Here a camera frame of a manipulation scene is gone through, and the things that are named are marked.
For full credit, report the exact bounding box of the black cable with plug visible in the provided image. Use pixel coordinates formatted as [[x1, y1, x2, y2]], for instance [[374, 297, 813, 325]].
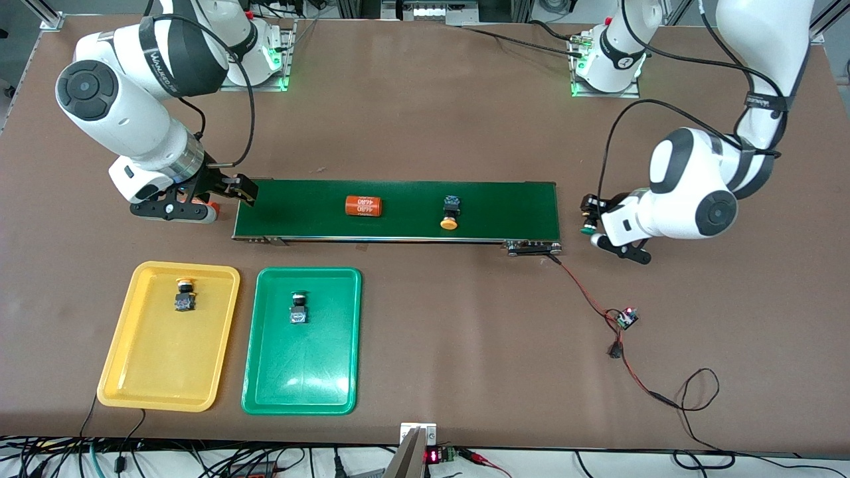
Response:
[[116, 408, 147, 472]]

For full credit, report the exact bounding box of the red clip lead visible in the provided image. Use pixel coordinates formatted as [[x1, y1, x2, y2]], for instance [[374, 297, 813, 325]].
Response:
[[458, 449, 512, 478]]

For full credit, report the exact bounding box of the green plastic tray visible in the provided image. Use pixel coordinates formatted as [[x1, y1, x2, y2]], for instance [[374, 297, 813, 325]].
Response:
[[241, 267, 363, 416]]

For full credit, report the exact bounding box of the yellow plastic tray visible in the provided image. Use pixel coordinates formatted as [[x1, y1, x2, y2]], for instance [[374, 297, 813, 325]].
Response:
[[97, 261, 241, 413]]

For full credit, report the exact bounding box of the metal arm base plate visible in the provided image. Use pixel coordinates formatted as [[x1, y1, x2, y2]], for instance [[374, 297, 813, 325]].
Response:
[[570, 33, 641, 99], [219, 19, 296, 92]]

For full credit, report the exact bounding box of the silver machine frame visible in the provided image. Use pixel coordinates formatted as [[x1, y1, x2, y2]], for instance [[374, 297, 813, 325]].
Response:
[[382, 0, 479, 22]]

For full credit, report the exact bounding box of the black cable bundle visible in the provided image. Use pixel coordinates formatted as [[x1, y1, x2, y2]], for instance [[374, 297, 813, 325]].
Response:
[[458, 19, 588, 57]]

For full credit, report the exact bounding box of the green belt conveyor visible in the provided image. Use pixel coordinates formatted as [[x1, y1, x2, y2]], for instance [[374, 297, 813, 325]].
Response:
[[231, 178, 565, 258]]

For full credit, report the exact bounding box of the silver metal bracket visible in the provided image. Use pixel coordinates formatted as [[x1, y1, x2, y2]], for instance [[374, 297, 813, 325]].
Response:
[[400, 422, 438, 447]]

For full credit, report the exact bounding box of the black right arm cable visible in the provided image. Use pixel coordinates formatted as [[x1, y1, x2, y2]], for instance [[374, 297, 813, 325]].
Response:
[[143, 0, 256, 168]]

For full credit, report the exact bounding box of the thin black power cable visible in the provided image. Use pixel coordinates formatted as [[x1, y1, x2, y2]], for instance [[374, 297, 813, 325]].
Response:
[[674, 367, 736, 465]]

